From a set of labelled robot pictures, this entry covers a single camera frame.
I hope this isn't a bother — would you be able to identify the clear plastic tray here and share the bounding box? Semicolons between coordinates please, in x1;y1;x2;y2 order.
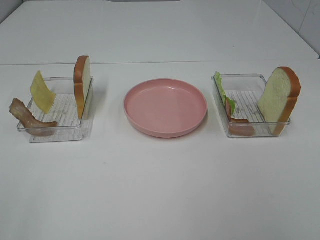
17;77;95;143
211;74;291;138

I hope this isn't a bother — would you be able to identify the right clear plastic tray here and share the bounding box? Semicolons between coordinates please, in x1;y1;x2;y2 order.
211;74;291;138

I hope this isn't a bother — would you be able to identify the left clear plastic tray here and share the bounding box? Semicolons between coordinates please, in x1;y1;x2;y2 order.
17;77;95;143

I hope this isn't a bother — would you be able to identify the yellow cheese slice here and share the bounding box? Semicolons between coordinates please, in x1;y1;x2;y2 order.
30;70;56;114

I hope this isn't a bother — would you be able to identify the bread slice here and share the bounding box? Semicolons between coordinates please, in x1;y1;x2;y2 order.
257;66;301;136
73;55;91;119

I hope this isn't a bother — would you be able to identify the green lettuce leaf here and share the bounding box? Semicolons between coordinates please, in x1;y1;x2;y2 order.
214;71;236;118

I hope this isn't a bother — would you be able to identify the bacon strip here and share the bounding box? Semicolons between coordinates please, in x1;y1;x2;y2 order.
225;97;256;137
9;98;58;137

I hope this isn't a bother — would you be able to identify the pink round plate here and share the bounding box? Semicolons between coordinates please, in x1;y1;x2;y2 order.
123;78;208;138

